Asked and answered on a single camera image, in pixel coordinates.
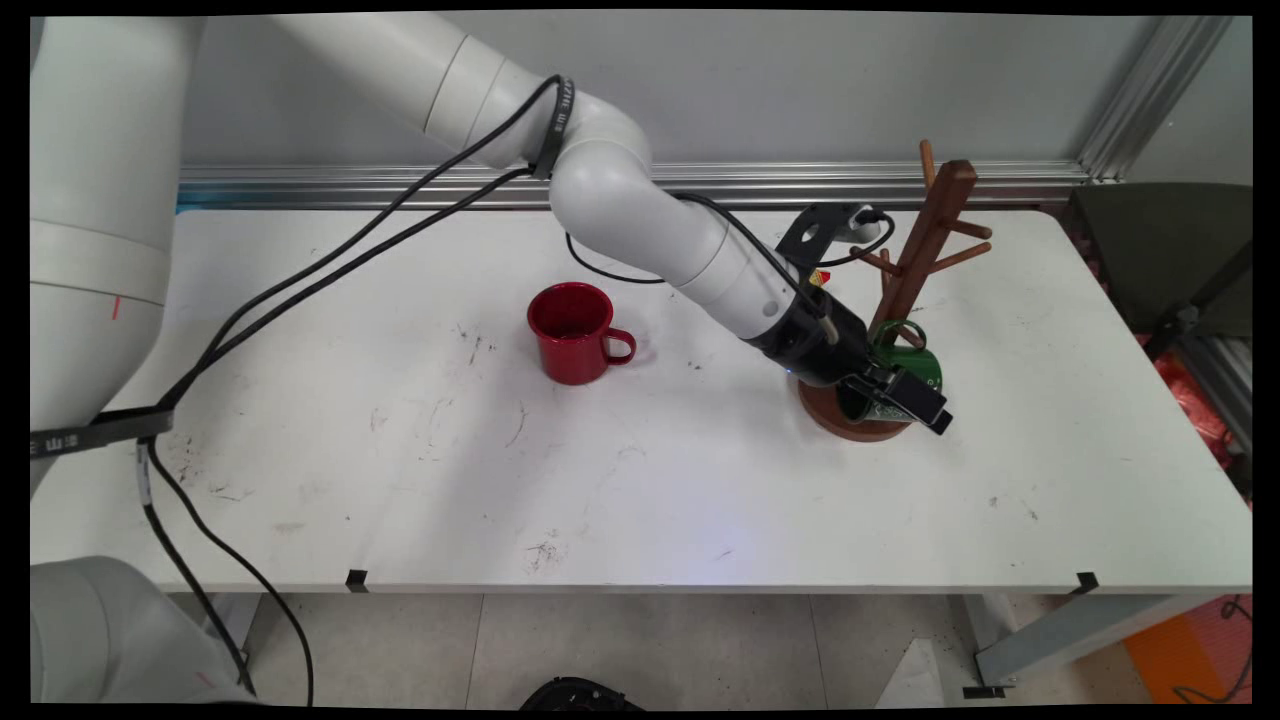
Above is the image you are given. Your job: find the red enamel mug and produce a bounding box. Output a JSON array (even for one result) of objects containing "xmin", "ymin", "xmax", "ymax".
[{"xmin": 527, "ymin": 282, "xmax": 638, "ymax": 386}]

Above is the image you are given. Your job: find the aluminium frame rail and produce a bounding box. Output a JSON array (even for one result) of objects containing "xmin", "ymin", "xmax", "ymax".
[
  {"xmin": 1180, "ymin": 335, "xmax": 1253, "ymax": 451},
  {"xmin": 178, "ymin": 160, "xmax": 1091, "ymax": 211}
]

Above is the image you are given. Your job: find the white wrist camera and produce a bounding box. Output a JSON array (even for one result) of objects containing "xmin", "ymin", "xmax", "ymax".
[{"xmin": 835, "ymin": 205, "xmax": 891, "ymax": 247}]

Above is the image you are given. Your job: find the black cable strap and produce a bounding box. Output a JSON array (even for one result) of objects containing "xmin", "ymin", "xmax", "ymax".
[
  {"xmin": 533, "ymin": 75, "xmax": 577, "ymax": 182},
  {"xmin": 30, "ymin": 407, "xmax": 177, "ymax": 461}
]

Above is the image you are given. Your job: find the orange floor mat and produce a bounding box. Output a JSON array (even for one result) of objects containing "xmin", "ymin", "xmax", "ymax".
[{"xmin": 1125, "ymin": 598, "xmax": 1253, "ymax": 706}]

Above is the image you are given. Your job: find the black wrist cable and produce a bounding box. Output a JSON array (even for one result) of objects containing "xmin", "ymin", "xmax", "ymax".
[{"xmin": 565, "ymin": 192, "xmax": 898, "ymax": 343}]

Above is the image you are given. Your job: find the aluminium frame post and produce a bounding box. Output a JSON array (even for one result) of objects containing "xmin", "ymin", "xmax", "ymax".
[{"xmin": 1078, "ymin": 15, "xmax": 1236, "ymax": 183}]

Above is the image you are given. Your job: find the green enamel mug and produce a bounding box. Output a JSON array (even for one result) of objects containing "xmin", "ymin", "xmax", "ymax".
[{"xmin": 838, "ymin": 320, "xmax": 944, "ymax": 423}]

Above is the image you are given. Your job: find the black round floor object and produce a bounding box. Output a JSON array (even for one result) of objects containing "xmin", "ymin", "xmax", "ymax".
[{"xmin": 518, "ymin": 677, "xmax": 647, "ymax": 713}]

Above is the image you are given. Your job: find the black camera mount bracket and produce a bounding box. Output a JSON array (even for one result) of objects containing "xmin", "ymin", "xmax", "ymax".
[{"xmin": 775, "ymin": 203, "xmax": 881, "ymax": 271}]

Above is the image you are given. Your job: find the thin black mat cable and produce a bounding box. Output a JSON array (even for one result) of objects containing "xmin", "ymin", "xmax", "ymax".
[{"xmin": 1170, "ymin": 595, "xmax": 1253, "ymax": 706}]

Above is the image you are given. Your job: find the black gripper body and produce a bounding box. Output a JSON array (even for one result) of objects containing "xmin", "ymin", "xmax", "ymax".
[{"xmin": 745, "ymin": 288, "xmax": 875, "ymax": 389}]

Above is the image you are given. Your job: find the long black cable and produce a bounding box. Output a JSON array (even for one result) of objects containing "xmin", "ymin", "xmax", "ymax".
[
  {"xmin": 140, "ymin": 78, "xmax": 561, "ymax": 706},
  {"xmin": 140, "ymin": 165, "xmax": 536, "ymax": 698}
]

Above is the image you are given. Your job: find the grey metal table leg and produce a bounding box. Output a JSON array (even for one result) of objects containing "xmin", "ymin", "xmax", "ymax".
[
  {"xmin": 965, "ymin": 594, "xmax": 1216, "ymax": 691},
  {"xmin": 200, "ymin": 593, "xmax": 263, "ymax": 683}
]

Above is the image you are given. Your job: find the brown wooden mug tree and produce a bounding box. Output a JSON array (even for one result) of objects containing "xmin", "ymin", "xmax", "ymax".
[{"xmin": 798, "ymin": 140, "xmax": 994, "ymax": 443}]

